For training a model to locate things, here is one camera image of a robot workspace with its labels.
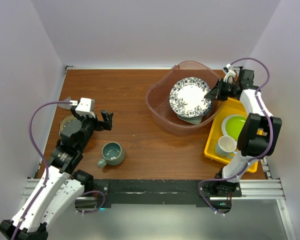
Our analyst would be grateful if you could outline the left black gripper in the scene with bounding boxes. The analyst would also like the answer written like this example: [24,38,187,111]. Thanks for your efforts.
[71,106,113,151]

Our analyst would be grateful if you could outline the blue floral plate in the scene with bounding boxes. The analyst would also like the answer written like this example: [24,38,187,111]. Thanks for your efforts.
[169,76,211,117]

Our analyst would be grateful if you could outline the mint green divided tray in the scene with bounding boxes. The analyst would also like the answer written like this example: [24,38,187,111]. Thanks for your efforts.
[181,116,203,125]

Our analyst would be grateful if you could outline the cream patterned bowl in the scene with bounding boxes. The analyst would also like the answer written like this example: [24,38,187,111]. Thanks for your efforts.
[58,114,76,134]

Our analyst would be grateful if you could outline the pink translucent plastic bin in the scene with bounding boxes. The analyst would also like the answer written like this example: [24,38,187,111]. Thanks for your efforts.
[145,60,225,136]

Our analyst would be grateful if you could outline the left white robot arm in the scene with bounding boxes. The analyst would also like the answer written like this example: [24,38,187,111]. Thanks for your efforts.
[0,107,113,240]

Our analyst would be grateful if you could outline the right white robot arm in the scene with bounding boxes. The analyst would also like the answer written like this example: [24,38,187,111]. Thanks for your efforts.
[198,66,282,197]

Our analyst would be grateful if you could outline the yellow plastic tray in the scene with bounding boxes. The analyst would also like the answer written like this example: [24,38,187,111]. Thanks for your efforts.
[203,97,262,174]

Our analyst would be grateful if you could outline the teal ceramic mug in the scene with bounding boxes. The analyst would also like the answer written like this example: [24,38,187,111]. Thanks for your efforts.
[97,142,125,168]

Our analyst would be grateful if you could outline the green plate white rim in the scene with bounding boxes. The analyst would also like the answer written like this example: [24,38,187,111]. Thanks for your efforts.
[221,114,247,142]

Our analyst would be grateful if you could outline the grey triangular scraper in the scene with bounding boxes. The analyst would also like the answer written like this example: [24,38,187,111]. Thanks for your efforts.
[57,96,72,110]

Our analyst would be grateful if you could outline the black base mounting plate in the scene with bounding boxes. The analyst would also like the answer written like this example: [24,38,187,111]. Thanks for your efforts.
[83,179,242,210]

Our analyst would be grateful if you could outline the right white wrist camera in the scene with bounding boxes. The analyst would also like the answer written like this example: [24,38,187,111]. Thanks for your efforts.
[223,63,236,84]

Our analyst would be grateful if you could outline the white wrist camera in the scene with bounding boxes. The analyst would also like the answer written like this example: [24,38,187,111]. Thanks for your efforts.
[69,97,96,118]
[223,63,236,84]

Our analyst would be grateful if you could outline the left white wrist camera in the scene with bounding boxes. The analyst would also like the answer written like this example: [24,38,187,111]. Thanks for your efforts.
[69,97,96,118]

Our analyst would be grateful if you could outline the white mug blue handle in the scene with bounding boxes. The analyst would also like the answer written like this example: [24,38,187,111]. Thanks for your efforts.
[214,135,237,158]

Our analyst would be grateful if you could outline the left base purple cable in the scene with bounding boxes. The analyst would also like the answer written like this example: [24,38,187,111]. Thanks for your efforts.
[74,190,106,215]

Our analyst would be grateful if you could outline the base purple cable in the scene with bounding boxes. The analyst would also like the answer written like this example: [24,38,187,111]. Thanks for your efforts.
[198,174,233,215]
[74,190,106,215]

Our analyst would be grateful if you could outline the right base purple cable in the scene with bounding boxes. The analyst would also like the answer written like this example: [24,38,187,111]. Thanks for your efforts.
[198,174,233,215]

